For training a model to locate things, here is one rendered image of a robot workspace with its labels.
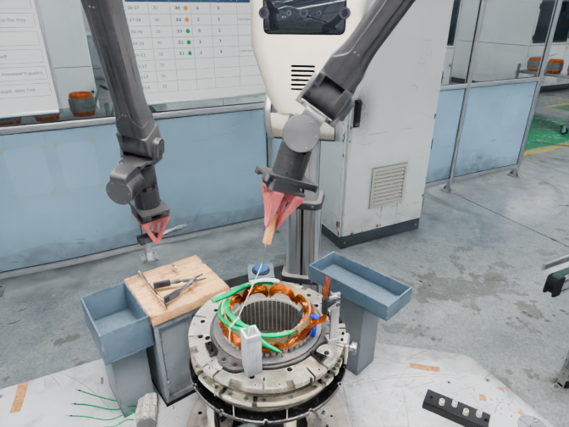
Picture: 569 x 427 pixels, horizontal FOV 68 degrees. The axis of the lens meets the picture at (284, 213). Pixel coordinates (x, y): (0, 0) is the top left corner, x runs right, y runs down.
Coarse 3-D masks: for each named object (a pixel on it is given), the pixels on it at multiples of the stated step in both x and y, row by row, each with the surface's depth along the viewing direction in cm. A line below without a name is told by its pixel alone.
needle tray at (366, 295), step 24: (312, 264) 114; (336, 264) 120; (360, 264) 114; (336, 288) 108; (360, 288) 110; (384, 288) 110; (408, 288) 105; (360, 312) 106; (384, 312) 99; (360, 336) 109; (360, 360) 114
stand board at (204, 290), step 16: (192, 256) 117; (144, 272) 110; (160, 272) 110; (192, 272) 110; (208, 272) 110; (144, 288) 104; (160, 288) 104; (176, 288) 104; (208, 288) 104; (224, 288) 104; (144, 304) 98; (160, 304) 98; (176, 304) 98; (192, 304) 99; (160, 320) 95
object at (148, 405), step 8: (144, 400) 103; (152, 400) 104; (136, 408) 102; (144, 408) 101; (152, 408) 101; (136, 416) 100; (144, 416) 99; (152, 416) 100; (136, 424) 99; (144, 424) 100; (152, 424) 100
